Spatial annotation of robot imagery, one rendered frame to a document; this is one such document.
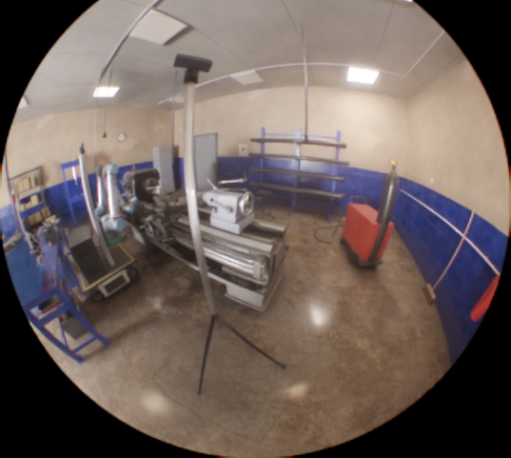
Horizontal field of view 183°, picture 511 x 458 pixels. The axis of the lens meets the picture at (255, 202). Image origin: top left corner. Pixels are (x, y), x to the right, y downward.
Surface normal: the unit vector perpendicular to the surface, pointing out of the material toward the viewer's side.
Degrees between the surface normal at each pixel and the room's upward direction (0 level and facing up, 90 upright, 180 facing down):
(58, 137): 90
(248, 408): 0
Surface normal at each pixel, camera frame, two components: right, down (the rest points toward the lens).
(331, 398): 0.02, -0.95
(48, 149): 0.90, 0.16
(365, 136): -0.44, 0.29
